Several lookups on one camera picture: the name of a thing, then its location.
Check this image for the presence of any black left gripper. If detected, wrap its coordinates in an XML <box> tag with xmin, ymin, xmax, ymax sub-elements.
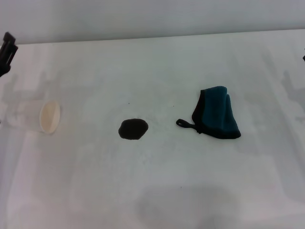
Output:
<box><xmin>0</xmin><ymin>31</ymin><xmax>19</xmax><ymax>78</ymax></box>

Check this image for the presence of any white plastic cup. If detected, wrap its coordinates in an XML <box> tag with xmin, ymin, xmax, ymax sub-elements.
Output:
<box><xmin>5</xmin><ymin>99</ymin><xmax>62</xmax><ymax>135</ymax></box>

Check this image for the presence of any blue rag with black trim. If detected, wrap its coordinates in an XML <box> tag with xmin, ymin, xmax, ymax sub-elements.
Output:
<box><xmin>176</xmin><ymin>85</ymin><xmax>242</xmax><ymax>140</ymax></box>

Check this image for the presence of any black liquid stain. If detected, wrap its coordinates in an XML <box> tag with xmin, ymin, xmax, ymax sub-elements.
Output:
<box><xmin>118</xmin><ymin>118</ymin><xmax>149</xmax><ymax>141</ymax></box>

